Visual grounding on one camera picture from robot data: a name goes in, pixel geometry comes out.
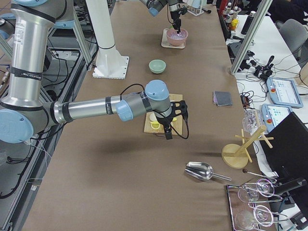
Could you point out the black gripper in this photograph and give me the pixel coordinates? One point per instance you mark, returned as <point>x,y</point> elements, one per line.
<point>165,122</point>
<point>174,15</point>

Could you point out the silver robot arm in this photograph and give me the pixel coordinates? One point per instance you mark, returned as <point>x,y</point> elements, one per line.
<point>155,6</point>
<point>23,115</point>

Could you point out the pink bowl of ice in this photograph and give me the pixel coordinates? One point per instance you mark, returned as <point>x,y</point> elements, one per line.
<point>174,38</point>

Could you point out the green ceramic bowl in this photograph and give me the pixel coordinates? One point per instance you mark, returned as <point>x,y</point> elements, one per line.
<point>157,66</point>

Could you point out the steel ice scoop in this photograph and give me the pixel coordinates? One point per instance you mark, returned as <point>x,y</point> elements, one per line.
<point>203,171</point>

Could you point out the upper lemon slice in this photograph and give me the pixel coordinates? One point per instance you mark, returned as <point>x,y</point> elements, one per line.
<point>155,125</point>

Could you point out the bamboo cutting board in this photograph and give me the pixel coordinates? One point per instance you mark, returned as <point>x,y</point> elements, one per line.
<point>177,123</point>

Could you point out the beige rabbit tray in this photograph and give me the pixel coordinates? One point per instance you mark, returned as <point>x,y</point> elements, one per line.
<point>166,44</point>

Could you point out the grey folded cloth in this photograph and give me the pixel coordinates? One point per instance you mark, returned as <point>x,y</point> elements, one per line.
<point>221,98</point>

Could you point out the black water bottle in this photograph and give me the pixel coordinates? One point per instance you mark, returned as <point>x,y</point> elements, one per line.
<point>248,22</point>

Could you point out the wooden cup tree stand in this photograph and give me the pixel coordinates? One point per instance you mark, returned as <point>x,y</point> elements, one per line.
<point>237,156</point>

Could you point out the lower teach pendant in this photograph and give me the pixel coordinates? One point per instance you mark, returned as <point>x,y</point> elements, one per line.
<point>274,114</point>

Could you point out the teach pendant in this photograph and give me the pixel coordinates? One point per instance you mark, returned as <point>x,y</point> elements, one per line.
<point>284,92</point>
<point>274,114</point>

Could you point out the upper teach pendant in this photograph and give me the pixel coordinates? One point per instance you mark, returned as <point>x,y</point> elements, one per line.
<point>284,92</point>

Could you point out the black monitor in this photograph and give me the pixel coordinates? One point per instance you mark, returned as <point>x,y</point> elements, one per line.
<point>288,156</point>

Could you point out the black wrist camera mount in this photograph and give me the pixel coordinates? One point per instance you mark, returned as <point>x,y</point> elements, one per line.
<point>180,109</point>

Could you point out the white camera pedestal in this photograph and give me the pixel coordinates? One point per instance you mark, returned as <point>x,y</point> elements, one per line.
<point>109,62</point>

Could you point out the aluminium frame post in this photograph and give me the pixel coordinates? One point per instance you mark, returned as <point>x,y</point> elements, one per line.
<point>262,10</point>

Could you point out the black wire glass rack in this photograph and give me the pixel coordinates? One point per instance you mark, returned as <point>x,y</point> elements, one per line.
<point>258,205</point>

